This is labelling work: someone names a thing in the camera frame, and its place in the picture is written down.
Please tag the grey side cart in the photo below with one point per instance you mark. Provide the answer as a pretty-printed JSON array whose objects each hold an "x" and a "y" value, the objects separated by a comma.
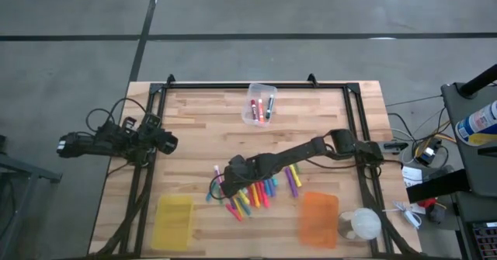
[{"x": 454, "y": 108}]

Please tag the blue power box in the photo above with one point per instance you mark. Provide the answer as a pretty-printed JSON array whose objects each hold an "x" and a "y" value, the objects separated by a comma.
[{"x": 427, "y": 155}]

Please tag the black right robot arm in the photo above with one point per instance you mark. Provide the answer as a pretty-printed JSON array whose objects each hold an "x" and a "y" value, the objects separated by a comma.
[{"x": 299, "y": 151}]

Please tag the small grey object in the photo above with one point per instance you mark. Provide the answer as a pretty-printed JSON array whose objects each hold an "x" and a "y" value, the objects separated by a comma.
[{"x": 436, "y": 214}]

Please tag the green highlighter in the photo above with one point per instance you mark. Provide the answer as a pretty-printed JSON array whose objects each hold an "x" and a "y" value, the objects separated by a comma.
[
  {"x": 218, "y": 192},
  {"x": 297, "y": 167}
]

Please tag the white blue wipes canister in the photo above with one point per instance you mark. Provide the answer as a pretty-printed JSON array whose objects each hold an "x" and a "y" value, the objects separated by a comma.
[{"x": 479, "y": 124}]

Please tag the clear jar with white lid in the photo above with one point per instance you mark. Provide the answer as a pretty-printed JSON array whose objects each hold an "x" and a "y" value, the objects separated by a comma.
[{"x": 361, "y": 224}]

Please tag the white paper label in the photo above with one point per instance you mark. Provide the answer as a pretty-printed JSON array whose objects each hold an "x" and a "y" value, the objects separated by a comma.
[{"x": 411, "y": 175}]

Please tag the dark green dry erase marker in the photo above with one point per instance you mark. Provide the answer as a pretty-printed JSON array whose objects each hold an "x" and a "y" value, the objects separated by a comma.
[{"x": 269, "y": 106}]

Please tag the orange translucent tray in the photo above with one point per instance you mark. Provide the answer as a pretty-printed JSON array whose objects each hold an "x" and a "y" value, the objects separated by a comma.
[{"x": 318, "y": 221}]

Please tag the orange dry erase marker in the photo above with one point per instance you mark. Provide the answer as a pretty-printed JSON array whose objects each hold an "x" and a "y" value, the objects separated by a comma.
[{"x": 261, "y": 110}]

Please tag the yellow translucent tray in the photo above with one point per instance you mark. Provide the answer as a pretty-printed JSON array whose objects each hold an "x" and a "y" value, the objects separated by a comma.
[{"x": 172, "y": 223}]

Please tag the black metal table frame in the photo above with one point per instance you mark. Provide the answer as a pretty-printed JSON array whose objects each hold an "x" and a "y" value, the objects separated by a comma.
[{"x": 202, "y": 85}]

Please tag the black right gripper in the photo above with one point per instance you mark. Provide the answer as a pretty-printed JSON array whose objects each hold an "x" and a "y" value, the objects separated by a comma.
[{"x": 248, "y": 168}]

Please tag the grey metal stand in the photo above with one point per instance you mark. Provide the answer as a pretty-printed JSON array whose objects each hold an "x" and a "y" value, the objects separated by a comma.
[{"x": 23, "y": 174}]

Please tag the small red object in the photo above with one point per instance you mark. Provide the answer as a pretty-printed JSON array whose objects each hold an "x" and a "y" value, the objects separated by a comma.
[{"x": 429, "y": 203}]

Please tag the black pole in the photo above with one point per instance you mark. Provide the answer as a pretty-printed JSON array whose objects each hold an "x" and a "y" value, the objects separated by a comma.
[{"x": 479, "y": 82}]

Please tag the black clamp bracket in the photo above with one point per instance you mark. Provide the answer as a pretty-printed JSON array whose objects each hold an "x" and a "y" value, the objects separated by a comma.
[{"x": 396, "y": 146}]

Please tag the black keyboard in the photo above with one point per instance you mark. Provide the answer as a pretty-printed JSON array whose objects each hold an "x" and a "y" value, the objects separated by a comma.
[{"x": 485, "y": 240}]

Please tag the clear plastic bin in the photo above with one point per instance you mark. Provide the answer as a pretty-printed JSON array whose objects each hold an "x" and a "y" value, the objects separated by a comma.
[{"x": 248, "y": 91}]

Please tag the red dry erase marker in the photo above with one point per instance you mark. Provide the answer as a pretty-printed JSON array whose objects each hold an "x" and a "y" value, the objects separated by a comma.
[{"x": 254, "y": 110}]

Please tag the red highlighter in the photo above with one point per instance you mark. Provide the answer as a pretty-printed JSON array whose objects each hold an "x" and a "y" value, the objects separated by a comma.
[{"x": 259, "y": 190}]

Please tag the pink dry erase marker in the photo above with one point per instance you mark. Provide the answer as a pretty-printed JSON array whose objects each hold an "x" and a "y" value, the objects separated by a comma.
[{"x": 217, "y": 173}]

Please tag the black flat bar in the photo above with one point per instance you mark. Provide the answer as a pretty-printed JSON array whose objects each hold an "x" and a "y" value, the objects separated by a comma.
[{"x": 438, "y": 186}]

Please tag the purple highlighter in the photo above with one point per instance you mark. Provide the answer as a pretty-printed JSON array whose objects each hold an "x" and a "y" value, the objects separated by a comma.
[
  {"x": 231, "y": 202},
  {"x": 291, "y": 182}
]

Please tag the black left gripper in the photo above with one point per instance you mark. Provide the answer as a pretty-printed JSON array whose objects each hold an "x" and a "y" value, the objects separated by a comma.
[{"x": 149, "y": 141}]

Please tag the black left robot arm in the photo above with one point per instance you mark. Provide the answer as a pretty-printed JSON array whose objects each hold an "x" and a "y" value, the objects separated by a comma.
[{"x": 85, "y": 143}]

